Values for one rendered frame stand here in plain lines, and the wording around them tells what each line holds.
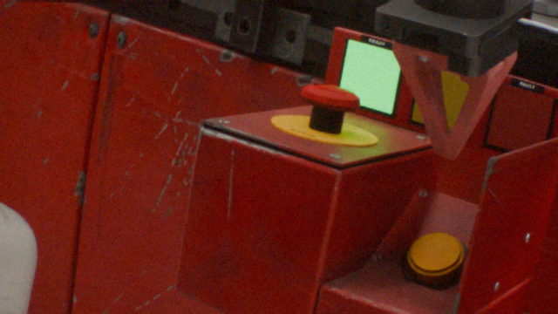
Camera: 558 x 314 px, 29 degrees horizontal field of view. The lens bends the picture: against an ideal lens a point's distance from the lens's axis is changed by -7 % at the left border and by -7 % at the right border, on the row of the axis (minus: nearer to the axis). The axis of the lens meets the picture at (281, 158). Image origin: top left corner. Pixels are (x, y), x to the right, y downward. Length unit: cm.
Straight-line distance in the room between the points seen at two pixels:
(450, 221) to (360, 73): 14
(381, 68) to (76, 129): 60
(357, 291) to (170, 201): 55
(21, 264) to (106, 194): 89
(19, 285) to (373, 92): 46
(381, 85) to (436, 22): 21
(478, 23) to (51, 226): 88
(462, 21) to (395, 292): 18
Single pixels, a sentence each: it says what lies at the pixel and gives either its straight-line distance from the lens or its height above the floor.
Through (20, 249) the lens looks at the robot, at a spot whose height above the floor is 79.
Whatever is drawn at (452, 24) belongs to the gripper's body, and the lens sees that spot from 62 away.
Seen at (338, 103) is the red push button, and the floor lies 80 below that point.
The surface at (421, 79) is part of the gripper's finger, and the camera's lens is 67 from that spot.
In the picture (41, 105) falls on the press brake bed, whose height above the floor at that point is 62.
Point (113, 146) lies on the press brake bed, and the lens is 129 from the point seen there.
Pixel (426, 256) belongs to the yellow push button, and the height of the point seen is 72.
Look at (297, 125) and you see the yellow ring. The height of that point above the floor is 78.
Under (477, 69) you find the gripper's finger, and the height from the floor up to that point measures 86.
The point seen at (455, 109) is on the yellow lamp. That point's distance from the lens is 80.
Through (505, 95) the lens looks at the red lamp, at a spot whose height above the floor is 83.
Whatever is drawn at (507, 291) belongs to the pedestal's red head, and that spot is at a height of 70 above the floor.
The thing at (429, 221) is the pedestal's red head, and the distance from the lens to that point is 77.
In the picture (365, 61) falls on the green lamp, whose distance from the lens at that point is 83.
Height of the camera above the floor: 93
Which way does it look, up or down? 13 degrees down
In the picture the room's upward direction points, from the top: 11 degrees clockwise
